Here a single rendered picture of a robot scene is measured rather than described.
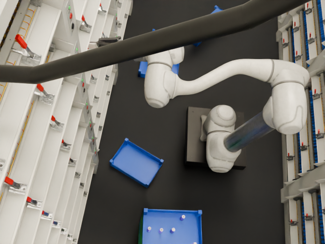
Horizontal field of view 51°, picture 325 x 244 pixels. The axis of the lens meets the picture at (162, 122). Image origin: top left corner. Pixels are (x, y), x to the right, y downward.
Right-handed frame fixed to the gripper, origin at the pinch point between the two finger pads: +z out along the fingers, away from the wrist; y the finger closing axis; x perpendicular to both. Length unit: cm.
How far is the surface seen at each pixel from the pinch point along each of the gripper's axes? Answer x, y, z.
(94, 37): -6.3, 11.8, 1.7
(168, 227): -69, -59, -36
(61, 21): 44, -25, -11
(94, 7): 11.7, 12.4, -3.5
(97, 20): -6.1, 21.7, 1.9
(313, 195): -88, -29, -115
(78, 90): 7.0, -25.3, -4.2
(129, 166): -103, -17, -2
